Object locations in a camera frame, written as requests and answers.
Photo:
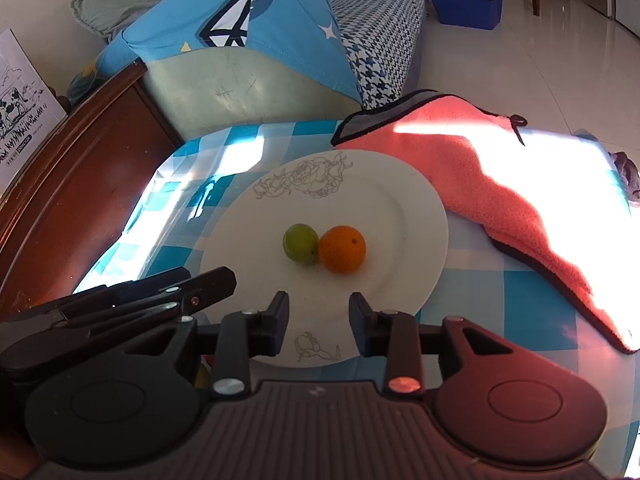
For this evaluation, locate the blue white checked tablecloth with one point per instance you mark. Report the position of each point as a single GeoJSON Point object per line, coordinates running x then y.
{"type": "Point", "coordinates": [500, 300]}

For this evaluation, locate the white plate with line drawing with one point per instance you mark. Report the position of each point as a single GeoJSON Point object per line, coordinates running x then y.
{"type": "Point", "coordinates": [380, 210]}

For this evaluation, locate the blue white houndstooth sofa cover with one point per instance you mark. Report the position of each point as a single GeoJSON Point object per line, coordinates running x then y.
{"type": "Point", "coordinates": [385, 25]}

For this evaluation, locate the blue plastic bin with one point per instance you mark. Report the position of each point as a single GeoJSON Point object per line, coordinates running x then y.
{"type": "Point", "coordinates": [470, 10]}

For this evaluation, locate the pale green pillow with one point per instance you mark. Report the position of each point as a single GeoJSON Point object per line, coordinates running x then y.
{"type": "Point", "coordinates": [100, 10]}

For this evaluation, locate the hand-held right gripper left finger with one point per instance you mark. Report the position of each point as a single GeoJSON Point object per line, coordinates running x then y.
{"type": "Point", "coordinates": [277, 322]}

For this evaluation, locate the blue and grey pillow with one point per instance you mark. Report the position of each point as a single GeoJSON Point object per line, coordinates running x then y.
{"type": "Point", "coordinates": [285, 25]}

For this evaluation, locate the grey cloth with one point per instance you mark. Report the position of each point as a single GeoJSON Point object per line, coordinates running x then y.
{"type": "Point", "coordinates": [627, 175]}

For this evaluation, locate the pink towel with dark edge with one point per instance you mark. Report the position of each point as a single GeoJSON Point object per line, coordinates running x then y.
{"type": "Point", "coordinates": [450, 170]}

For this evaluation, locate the dark red wooden bed board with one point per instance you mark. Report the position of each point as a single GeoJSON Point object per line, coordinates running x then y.
{"type": "Point", "coordinates": [75, 175]}

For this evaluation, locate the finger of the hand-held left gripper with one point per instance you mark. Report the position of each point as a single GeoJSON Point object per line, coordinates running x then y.
{"type": "Point", "coordinates": [165, 277]}
{"type": "Point", "coordinates": [212, 285]}

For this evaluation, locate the white carton with cow print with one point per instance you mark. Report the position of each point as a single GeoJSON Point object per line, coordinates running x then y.
{"type": "Point", "coordinates": [20, 110]}

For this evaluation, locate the small green fruit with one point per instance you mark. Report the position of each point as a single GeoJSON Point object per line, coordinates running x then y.
{"type": "Point", "coordinates": [297, 242]}

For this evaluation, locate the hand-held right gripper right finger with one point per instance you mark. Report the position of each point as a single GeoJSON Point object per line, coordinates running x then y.
{"type": "Point", "coordinates": [358, 325]}

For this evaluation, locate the orange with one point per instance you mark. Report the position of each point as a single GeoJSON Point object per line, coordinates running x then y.
{"type": "Point", "coordinates": [342, 250]}

